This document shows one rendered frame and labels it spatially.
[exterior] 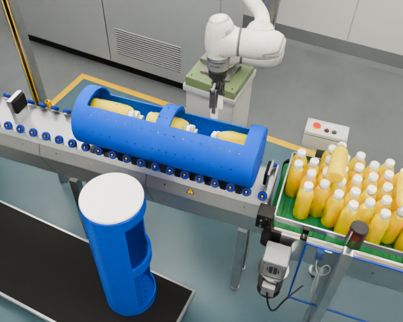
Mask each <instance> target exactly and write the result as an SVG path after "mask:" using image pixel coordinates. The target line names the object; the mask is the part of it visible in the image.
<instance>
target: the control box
mask: <svg viewBox="0 0 403 322"><path fill-rule="evenodd" d="M315 122H318V123H320V124H321V126H320V127H319V128H316V127H314V125H313V124H314V123H315ZM327 125H328V126H327ZM329 125H330V126H329ZM335 127H336V128H335ZM326 128H328V129H329V132H325V131H324V130H325V129H326ZM333 130H336V134H332V131H333ZM348 134H349V127H347V126H342V125H337V124H334V123H328V122H325V121H321V120H317V119H312V118H308V120H307V123H306V127H305V130H304V134H303V139H302V142H301V145H302V146H307V147H310V148H315V149H318V150H322V151H326V150H327V149H328V147H329V145H332V144H333V145H335V146H336V147H337V145H338V143H339V142H345V143H346V142H347V138H348Z"/></svg>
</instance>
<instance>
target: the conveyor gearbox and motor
mask: <svg viewBox="0 0 403 322"><path fill-rule="evenodd" d="M291 252H292V247H289V246H286V245H283V244H280V243H276V242H273V241H268V242H267V245H266V248H265V251H264V255H263V258H262V259H261V260H260V261H259V264H258V271H259V276H258V281H257V282H258V283H257V290H258V292H259V294H260V295H261V296H263V297H264V298H266V301H267V306H268V308H269V310H270V311H276V310H277V309H278V308H279V307H280V305H281V304H282V303H283V302H285V301H286V300H287V299H288V298H289V296H288V297H286V299H284V300H283V301H282V302H281V303H280V304H279V305H278V306H277V308H275V309H271V308H270V305H269V301H268V298H274V297H276V296H278V294H279V292H280V289H281V286H282V284H283V280H285V279H286V278H287V276H288V273H289V266H288V263H289V260H290V255H291Z"/></svg>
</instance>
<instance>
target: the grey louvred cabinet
mask: <svg viewBox="0 0 403 322"><path fill-rule="evenodd" d="M18 3H19V7H20V11H21V14H22V18H23V20H24V24H25V27H26V31H27V33H28V37H29V40H31V41H34V42H38V43H41V44H44V45H47V46H50V47H53V48H55V49H59V50H63V51H65V52H69V53H71V54H75V55H78V56H81V57H84V58H87V59H90V60H93V61H97V62H99V63H103V64H105V65H109V66H112V67H115V68H119V69H121V70H125V71H127V72H130V73H134V74H137V75H140V76H143V77H146V78H149V79H152V80H155V81H159V82H162V83H165V84H168V85H170V86H174V87H177V88H180V89H183V84H184V82H185V81H186V75H187V74H188V73H189V71H190V70H191V69H192V68H193V66H194V65H195V64H196V63H197V62H198V61H199V60H200V58H201V57H202V56H203V55H204V54H205V53H206V50H205V30H206V27H207V23H208V21H209V19H210V17H211V16H213V15H215V14H218V13H224V14H227V15H228V16H229V17H230V18H231V20H232V22H233V24H234V25H236V26H237V27H239V28H242V22H243V15H244V2H243V0H18Z"/></svg>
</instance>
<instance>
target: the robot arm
mask: <svg viewBox="0 0 403 322"><path fill-rule="evenodd" d="M243 2H244V3H245V4H246V6H247V7H248V8H249V9H250V10H251V12H252V13H253V15H254V17H255V20H254V21H252V22H250V23H249V25H248V27H247V28H239V27H237V26H236V25H234V24H233V22H232V20H231V18H230V17H229V16H228V15H227V14H224V13H218V14H215V15H213V16H211V17H210V19H209V21H208V23H207V27H206V30H205V50H206V52H207V57H201V58H200V61H201V62H202V63H203V64H205V66H204V67H203V68H201V69H200V73H204V74H207V75H209V77H210V78H211V79H212V83H211V84H212V88H210V89H209V92H210V97H209V109H210V118H211V119H217V114H218V109H221V110H223V96H225V93H223V92H225V83H226V82H230V79H231V78H232V77H233V76H234V74H235V73H236V72H237V70H239V69H241V66H242V65H241V64H244V65H248V66H255V67H262V68H269V67H273V66H277V65H278V64H280V63H281V61H282V59H283V55H284V51H285V45H286V38H285V36H284V35H283V34H282V33H280V32H279V31H275V29H274V28H275V24H276V19H277V15H278V9H279V6H280V0H243Z"/></svg>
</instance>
